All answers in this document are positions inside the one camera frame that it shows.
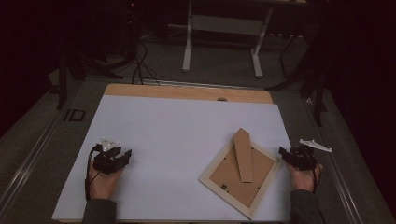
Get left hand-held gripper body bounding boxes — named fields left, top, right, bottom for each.
left=92, top=136, right=125, bottom=175

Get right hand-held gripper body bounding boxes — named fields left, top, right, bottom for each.
left=288, top=138, right=332, bottom=172

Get wooden picture frame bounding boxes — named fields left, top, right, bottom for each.
left=199, top=127, right=283, bottom=220

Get person's right hand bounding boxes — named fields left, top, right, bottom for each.
left=285, top=161, right=324, bottom=194

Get person's left hand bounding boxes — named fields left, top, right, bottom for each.
left=88, top=161, right=125, bottom=201

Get white table sheet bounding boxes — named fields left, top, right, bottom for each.
left=51, top=94, right=295, bottom=222

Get black floor socket plate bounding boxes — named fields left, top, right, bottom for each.
left=64, top=108, right=87, bottom=122

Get black metal stand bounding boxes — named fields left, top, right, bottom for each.
left=264, top=31, right=329, bottom=127
left=55, top=46, right=125, bottom=110

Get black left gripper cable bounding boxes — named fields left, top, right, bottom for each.
left=84, top=145, right=102, bottom=202

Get metal floor rail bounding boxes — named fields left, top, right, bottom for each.
left=0, top=92, right=68, bottom=213
left=303, top=96, right=366, bottom=224

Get black floor cables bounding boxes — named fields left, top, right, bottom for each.
left=130, top=40, right=161, bottom=86

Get white desk frame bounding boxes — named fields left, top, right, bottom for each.
left=181, top=0, right=275, bottom=79

